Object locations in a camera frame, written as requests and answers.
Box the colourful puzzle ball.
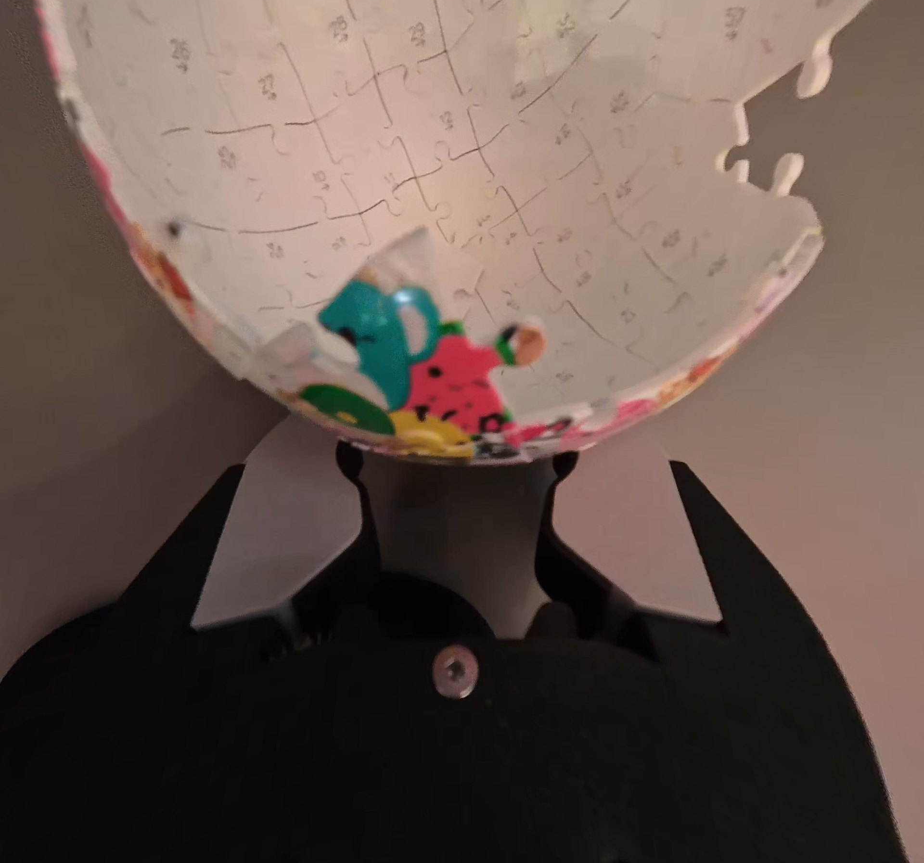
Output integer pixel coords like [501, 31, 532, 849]
[25, 0, 912, 470]

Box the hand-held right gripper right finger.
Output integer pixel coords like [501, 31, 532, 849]
[536, 423, 725, 626]

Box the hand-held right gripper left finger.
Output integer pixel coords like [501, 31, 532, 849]
[190, 417, 382, 631]

